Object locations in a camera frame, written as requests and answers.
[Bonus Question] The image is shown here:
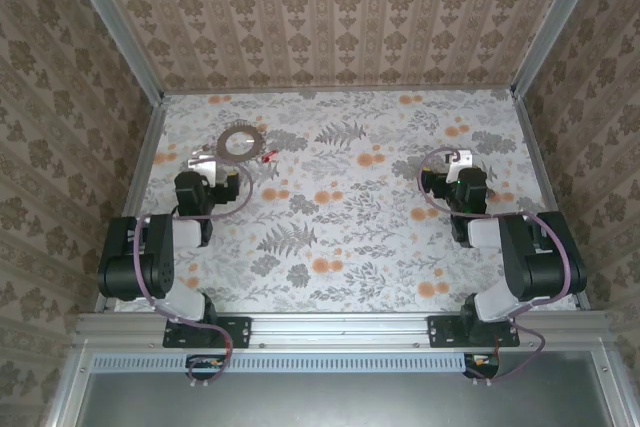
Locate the floral patterned table cover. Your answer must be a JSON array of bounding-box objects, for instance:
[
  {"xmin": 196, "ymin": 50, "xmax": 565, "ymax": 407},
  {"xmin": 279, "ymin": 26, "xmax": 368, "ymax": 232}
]
[{"xmin": 107, "ymin": 89, "xmax": 584, "ymax": 316}]

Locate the grey metal sheet panel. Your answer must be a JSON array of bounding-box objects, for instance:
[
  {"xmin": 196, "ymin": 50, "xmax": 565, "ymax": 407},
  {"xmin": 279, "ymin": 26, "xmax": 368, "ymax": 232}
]
[{"xmin": 44, "ymin": 350, "xmax": 640, "ymax": 427}]

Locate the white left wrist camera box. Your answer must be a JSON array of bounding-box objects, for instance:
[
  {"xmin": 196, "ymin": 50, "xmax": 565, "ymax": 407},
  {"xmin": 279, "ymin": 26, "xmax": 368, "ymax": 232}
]
[{"xmin": 186, "ymin": 156, "xmax": 220, "ymax": 184}]

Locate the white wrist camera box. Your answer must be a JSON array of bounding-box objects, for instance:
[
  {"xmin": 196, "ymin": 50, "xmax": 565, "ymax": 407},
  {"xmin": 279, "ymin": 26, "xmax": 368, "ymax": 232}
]
[
  {"xmin": 186, "ymin": 156, "xmax": 220, "ymax": 184},
  {"xmin": 445, "ymin": 148, "xmax": 474, "ymax": 172}
]

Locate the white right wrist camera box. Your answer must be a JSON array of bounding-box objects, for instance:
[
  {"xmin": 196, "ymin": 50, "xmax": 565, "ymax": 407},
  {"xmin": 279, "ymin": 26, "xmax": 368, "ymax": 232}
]
[{"xmin": 445, "ymin": 148, "xmax": 474, "ymax": 172}]

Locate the aluminium table side rail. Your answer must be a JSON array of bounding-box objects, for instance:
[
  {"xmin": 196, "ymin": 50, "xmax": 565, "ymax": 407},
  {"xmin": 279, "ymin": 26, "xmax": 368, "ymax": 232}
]
[
  {"xmin": 510, "ymin": 94, "xmax": 592, "ymax": 312},
  {"xmin": 93, "ymin": 94, "xmax": 169, "ymax": 313}
]

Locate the thin aluminium wall rail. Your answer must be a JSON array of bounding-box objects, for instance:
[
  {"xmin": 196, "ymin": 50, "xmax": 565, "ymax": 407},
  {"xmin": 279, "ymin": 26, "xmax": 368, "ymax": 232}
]
[{"xmin": 162, "ymin": 84, "xmax": 516, "ymax": 96}]

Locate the aluminium frame post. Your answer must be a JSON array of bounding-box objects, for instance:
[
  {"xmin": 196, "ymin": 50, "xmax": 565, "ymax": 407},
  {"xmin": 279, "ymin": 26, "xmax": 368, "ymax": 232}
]
[
  {"xmin": 509, "ymin": 0, "xmax": 609, "ymax": 99},
  {"xmin": 62, "ymin": 0, "xmax": 166, "ymax": 103}
]

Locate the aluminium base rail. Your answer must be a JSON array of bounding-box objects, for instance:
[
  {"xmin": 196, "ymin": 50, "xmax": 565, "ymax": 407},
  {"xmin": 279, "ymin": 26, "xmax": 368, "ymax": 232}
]
[{"xmin": 74, "ymin": 310, "xmax": 617, "ymax": 352}]

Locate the grey slotted cable duct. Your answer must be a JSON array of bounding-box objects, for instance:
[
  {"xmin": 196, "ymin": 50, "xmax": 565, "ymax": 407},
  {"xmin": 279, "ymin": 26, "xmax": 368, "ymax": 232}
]
[{"xmin": 91, "ymin": 350, "xmax": 469, "ymax": 374}]

